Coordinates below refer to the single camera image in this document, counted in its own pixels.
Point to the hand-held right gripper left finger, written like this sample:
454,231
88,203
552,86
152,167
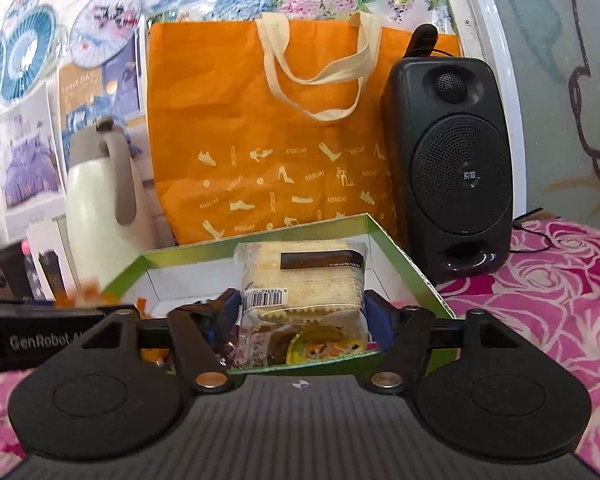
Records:
230,302

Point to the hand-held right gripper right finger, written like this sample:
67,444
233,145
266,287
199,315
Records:
378,316

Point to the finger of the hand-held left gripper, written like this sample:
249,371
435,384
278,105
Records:
10,340

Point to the green cardboard box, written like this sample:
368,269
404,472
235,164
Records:
410,280

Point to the clear sandwich cake packet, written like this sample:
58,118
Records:
305,280

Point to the small orange snack packet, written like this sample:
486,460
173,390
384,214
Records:
87,294

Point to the yellow round snack cup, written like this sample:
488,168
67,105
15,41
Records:
320,347

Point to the black travel cup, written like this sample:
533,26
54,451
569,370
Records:
12,270

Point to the clear bottle with pink lid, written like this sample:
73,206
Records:
26,249

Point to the cream thermos jug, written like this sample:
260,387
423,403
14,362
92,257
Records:
90,220

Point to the black speaker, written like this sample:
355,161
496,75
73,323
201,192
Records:
460,175

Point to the pink rose tablecloth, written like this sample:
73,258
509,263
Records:
555,285

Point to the purple bedding poster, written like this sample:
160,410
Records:
30,160

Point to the orange tote bag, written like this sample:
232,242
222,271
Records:
230,110

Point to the blue bedding poster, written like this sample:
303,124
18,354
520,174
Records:
85,90

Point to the black microphone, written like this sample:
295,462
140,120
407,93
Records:
422,40

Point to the blue striped paper fan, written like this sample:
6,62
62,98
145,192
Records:
27,55

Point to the pale green paper fan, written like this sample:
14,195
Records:
60,42

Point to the white umbrella paper fan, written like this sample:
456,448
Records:
105,25

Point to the white floral paper fan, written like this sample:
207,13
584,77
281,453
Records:
24,0

